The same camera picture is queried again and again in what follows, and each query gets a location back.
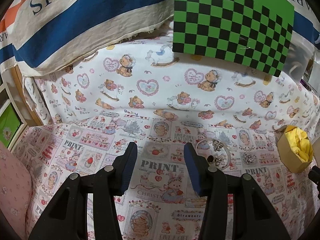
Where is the teddy bear print cloth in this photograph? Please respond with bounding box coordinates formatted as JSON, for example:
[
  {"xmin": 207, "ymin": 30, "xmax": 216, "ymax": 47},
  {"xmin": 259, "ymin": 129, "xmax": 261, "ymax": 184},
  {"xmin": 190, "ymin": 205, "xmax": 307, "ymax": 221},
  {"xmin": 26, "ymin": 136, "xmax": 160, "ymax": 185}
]
[{"xmin": 23, "ymin": 22, "xmax": 319, "ymax": 138}]

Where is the translucent plastic cup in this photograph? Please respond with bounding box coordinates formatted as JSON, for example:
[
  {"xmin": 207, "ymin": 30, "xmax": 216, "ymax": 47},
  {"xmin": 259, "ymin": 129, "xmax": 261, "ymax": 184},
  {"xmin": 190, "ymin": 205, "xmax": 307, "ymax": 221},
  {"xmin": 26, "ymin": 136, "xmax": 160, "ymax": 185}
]
[{"xmin": 283, "ymin": 31, "xmax": 316, "ymax": 83}]

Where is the wooden shelf unit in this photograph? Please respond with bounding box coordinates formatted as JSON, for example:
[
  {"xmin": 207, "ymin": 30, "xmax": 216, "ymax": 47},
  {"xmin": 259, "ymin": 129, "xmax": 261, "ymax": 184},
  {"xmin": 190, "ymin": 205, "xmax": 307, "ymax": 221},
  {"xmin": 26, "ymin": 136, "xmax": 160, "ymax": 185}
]
[{"xmin": 1, "ymin": 69, "xmax": 27, "ymax": 150}]

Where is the black stone earring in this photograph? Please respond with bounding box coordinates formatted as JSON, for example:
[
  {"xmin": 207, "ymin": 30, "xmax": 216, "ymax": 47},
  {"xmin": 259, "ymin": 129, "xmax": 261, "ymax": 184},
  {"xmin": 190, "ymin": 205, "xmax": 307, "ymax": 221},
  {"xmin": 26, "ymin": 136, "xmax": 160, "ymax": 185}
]
[{"xmin": 207, "ymin": 155, "xmax": 214, "ymax": 163}]

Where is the box with yellow cloth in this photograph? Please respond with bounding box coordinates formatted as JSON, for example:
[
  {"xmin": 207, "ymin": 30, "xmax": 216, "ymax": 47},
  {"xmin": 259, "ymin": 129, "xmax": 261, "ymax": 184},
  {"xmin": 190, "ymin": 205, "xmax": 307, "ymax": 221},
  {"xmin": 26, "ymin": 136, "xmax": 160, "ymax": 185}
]
[{"xmin": 277, "ymin": 125, "xmax": 314, "ymax": 173}]

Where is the striped Paris blanket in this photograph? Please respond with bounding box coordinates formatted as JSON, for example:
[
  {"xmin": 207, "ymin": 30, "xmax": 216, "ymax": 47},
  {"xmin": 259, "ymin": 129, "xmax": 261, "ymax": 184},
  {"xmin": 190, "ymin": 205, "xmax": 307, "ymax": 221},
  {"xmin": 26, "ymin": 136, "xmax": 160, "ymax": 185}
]
[{"xmin": 1, "ymin": 0, "xmax": 319, "ymax": 77}]

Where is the silver charm cluster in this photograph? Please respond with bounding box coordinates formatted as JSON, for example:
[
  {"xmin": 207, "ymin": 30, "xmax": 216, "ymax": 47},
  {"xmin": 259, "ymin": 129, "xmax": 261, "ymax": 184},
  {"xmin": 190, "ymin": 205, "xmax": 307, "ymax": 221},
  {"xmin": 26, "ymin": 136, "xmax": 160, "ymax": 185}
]
[{"xmin": 212, "ymin": 139, "xmax": 224, "ymax": 152}]

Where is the pink floral pillow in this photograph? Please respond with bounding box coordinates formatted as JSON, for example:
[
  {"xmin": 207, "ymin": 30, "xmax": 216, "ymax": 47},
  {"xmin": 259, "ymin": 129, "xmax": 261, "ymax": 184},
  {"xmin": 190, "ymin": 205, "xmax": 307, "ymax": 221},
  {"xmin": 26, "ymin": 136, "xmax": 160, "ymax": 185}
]
[{"xmin": 1, "ymin": 144, "xmax": 31, "ymax": 239}]

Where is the green black checkered tissue box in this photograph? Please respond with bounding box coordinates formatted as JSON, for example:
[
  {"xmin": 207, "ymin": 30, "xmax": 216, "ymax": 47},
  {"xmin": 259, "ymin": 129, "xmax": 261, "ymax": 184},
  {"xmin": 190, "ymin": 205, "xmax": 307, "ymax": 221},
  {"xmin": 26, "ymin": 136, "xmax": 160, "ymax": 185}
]
[{"xmin": 172, "ymin": 0, "xmax": 295, "ymax": 76}]

